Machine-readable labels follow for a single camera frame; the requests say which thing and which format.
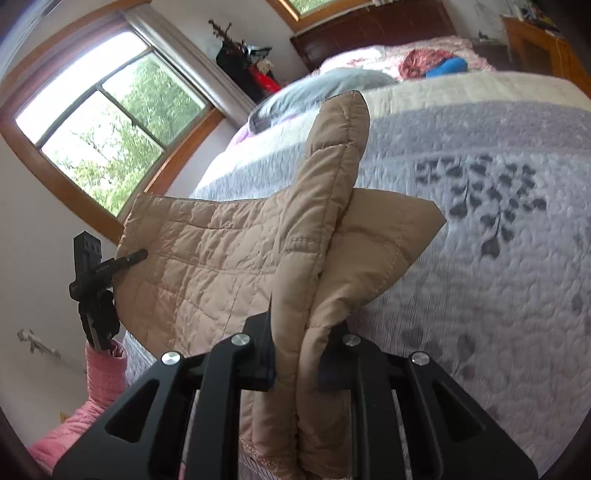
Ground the tan quilted jacket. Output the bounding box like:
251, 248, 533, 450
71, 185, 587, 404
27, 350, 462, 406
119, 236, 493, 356
115, 90, 448, 480

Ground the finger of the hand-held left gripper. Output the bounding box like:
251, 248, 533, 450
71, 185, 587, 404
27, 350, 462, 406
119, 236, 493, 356
111, 248, 149, 274

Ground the large wooden-framed window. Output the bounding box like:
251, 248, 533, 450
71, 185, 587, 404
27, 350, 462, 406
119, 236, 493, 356
0, 0, 227, 245

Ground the dark wooden headboard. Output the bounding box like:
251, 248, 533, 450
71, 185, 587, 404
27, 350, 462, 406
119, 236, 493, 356
290, 0, 458, 73

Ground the red patterned cloth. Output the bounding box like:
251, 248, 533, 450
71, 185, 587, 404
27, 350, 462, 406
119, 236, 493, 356
398, 46, 455, 80

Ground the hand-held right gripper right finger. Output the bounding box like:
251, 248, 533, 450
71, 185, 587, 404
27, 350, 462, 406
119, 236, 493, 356
318, 323, 539, 480

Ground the grey quilted bedspread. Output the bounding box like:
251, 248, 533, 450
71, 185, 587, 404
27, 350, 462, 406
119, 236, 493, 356
124, 69, 591, 480

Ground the wooden desk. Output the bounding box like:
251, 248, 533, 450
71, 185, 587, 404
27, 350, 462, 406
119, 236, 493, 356
501, 16, 587, 97

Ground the blue cloth item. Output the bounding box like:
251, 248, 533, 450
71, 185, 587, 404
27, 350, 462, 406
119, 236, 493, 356
425, 58, 468, 78

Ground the pink patterned pillow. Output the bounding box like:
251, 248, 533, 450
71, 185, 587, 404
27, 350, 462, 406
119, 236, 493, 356
318, 36, 495, 77

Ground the wooden coat rack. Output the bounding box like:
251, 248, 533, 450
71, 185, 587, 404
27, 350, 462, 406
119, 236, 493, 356
208, 18, 282, 104

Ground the small wooden-framed window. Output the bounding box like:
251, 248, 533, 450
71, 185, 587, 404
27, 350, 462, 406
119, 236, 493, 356
268, 0, 370, 20

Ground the grey pillow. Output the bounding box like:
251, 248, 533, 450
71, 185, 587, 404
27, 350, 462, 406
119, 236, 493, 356
247, 67, 398, 134

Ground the black hanging garment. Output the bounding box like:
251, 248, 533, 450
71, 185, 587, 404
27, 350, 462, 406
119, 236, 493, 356
216, 41, 259, 100

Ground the beige curtain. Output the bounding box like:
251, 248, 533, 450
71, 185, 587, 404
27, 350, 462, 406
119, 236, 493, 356
122, 7, 259, 127

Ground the dark nightstand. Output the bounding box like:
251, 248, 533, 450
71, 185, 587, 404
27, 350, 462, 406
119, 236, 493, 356
471, 39, 509, 70

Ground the red hanging garment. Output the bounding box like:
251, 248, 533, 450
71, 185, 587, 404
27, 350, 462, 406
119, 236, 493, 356
249, 67, 282, 95

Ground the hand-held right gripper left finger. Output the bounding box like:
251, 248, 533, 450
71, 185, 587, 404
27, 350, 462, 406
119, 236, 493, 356
52, 311, 278, 480

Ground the person's left forearm pink sleeve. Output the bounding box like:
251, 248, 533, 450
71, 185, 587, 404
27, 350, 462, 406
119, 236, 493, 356
28, 339, 134, 476

